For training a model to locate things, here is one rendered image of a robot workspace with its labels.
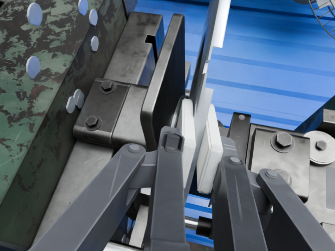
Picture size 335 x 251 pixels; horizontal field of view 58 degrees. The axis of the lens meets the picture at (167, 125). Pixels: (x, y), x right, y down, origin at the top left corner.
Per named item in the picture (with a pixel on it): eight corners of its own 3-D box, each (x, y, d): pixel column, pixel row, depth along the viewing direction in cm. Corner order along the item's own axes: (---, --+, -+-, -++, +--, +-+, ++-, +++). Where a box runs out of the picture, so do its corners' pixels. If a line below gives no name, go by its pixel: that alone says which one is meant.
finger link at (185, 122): (184, 190, 17) (171, 188, 17) (184, 135, 23) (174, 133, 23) (196, 145, 16) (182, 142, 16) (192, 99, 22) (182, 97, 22)
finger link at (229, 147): (222, 180, 15) (283, 192, 15) (215, 134, 19) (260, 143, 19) (215, 204, 15) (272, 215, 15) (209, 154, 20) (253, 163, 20)
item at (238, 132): (197, 219, 44) (236, 228, 43) (220, 105, 53) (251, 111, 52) (195, 236, 58) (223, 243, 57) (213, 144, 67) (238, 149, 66)
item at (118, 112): (19, 93, 29) (156, 119, 27) (75, -5, 35) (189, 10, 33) (91, 178, 51) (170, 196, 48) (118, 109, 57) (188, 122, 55)
